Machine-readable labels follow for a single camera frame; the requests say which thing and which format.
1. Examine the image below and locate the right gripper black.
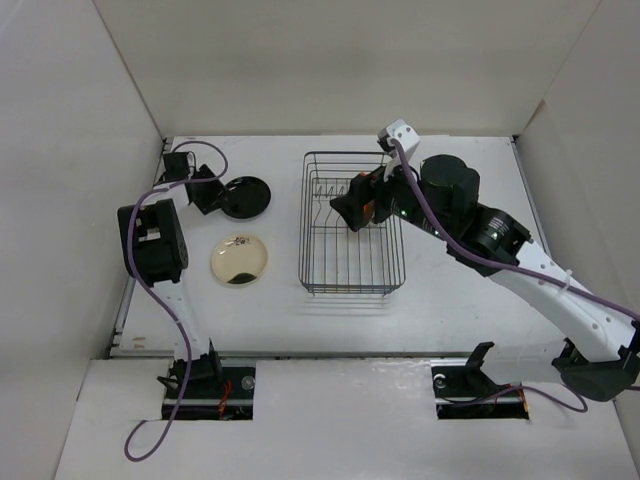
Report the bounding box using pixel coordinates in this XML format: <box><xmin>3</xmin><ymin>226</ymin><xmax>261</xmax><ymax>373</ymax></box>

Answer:
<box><xmin>329</xmin><ymin>149</ymin><xmax>452</xmax><ymax>242</ymax></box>

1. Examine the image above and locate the orange round plate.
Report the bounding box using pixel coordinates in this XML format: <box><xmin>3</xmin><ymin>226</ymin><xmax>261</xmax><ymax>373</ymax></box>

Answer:
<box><xmin>362</xmin><ymin>201</ymin><xmax>375</xmax><ymax>226</ymax></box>

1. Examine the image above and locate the black round plate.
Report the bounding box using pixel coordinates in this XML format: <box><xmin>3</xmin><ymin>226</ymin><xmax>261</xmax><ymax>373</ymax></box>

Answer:
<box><xmin>220</xmin><ymin>176</ymin><xmax>271</xmax><ymax>220</ymax></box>

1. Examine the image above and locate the cream plate with flower pattern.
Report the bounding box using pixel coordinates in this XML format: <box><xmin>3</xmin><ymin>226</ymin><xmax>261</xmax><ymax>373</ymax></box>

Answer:
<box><xmin>210</xmin><ymin>232</ymin><xmax>269</xmax><ymax>287</ymax></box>

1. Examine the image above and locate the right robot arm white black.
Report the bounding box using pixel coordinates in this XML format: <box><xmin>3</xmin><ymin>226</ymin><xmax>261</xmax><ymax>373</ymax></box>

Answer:
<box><xmin>330</xmin><ymin>154</ymin><xmax>639</xmax><ymax>401</ymax></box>

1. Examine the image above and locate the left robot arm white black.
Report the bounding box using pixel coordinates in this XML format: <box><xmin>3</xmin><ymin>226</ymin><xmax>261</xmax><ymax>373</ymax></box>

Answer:
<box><xmin>117</xmin><ymin>151</ymin><xmax>225</xmax><ymax>400</ymax></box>

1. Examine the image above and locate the grey wire dish rack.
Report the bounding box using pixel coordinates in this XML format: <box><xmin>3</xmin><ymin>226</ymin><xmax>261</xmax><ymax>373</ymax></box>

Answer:
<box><xmin>298</xmin><ymin>151</ymin><xmax>406</xmax><ymax>296</ymax></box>

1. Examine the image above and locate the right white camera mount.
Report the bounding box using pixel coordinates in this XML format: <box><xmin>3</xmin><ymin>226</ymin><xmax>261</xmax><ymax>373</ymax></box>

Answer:
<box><xmin>377</xmin><ymin>119</ymin><xmax>421</xmax><ymax>181</ymax></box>

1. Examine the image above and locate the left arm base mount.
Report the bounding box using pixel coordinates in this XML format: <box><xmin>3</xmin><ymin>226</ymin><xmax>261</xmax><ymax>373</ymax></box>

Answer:
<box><xmin>175</xmin><ymin>363</ymin><xmax>256</xmax><ymax>421</ymax></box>

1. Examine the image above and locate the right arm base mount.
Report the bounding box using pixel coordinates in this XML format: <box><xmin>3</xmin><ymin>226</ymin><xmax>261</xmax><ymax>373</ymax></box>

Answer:
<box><xmin>431</xmin><ymin>342</ymin><xmax>529</xmax><ymax>420</ymax></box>

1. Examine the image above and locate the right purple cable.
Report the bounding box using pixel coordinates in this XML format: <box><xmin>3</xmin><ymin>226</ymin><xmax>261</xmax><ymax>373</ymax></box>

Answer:
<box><xmin>392</xmin><ymin>138</ymin><xmax>640</xmax><ymax>414</ymax></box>

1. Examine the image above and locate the purple cable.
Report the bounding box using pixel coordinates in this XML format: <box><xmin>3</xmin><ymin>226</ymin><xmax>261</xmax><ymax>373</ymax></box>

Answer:
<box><xmin>123</xmin><ymin>141</ymin><xmax>231</xmax><ymax>462</ymax></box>
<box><xmin>392</xmin><ymin>138</ymin><xmax>640</xmax><ymax>414</ymax></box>

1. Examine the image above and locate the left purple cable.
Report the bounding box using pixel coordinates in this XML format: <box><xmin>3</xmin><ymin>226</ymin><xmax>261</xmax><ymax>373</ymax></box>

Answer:
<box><xmin>123</xmin><ymin>141</ymin><xmax>231</xmax><ymax>462</ymax></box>

